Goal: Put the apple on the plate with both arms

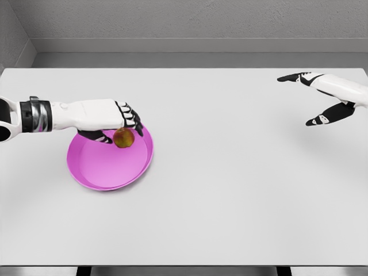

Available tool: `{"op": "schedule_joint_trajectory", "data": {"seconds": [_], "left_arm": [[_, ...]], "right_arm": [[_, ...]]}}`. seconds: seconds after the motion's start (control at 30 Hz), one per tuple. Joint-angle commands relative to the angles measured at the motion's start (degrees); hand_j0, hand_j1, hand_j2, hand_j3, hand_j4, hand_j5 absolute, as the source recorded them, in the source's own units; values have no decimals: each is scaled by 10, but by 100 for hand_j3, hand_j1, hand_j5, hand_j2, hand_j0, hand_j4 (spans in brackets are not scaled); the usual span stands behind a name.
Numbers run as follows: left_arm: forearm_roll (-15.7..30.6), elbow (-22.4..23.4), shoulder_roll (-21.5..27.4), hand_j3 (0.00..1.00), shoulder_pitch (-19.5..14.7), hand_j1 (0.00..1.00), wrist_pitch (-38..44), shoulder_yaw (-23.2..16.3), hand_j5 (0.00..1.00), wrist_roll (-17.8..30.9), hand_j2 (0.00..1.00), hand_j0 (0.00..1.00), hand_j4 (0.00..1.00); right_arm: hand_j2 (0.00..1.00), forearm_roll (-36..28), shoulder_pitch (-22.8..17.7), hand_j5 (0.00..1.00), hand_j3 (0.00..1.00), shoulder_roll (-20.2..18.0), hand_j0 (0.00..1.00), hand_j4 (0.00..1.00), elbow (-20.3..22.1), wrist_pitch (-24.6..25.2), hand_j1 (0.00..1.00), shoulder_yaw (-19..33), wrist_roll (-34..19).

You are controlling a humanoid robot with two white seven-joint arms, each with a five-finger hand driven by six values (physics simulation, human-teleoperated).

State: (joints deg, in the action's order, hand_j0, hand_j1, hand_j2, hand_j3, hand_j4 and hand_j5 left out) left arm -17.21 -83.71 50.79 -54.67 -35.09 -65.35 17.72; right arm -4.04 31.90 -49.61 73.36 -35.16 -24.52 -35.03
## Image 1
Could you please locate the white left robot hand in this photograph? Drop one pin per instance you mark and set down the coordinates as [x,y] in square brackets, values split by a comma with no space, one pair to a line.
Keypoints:
[97,115]

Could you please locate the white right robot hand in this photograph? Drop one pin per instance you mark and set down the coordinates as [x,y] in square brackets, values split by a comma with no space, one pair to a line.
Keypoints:
[342,87]

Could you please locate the pink round plate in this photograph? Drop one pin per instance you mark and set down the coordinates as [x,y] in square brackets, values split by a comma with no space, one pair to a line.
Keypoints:
[109,168]

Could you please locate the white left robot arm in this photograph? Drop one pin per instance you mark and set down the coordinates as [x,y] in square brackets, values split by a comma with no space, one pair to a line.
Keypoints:
[61,115]

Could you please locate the red-green apple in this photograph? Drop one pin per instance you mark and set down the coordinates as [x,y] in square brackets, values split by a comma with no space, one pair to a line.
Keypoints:
[124,138]

